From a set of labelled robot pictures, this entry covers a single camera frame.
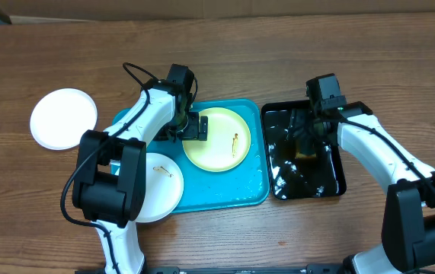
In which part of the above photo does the white plate with stain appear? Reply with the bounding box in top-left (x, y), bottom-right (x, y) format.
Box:
top-left (30, 88), bottom-right (98, 151)

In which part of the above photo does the yellow-green plate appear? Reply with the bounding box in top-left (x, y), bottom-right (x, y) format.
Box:
top-left (183, 107), bottom-right (251, 172)

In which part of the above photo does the yellow green sponge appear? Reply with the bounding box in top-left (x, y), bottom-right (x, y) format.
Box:
top-left (295, 146), bottom-right (316, 158)

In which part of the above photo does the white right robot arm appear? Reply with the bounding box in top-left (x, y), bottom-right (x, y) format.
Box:
top-left (289, 102), bottom-right (435, 273)

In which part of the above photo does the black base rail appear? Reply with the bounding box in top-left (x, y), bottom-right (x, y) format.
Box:
top-left (75, 263), bottom-right (346, 274)

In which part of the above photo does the white plate at tray corner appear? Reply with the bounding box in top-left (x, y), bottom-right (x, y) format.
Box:
top-left (123, 153), bottom-right (184, 223)

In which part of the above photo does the blue plastic tray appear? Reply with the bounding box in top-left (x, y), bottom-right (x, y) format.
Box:
top-left (110, 98), bottom-right (271, 214)

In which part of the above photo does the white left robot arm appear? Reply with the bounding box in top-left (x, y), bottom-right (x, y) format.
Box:
top-left (60, 75), bottom-right (206, 273)

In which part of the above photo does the black water tray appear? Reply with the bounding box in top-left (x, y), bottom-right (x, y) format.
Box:
top-left (261, 100), bottom-right (347, 200)

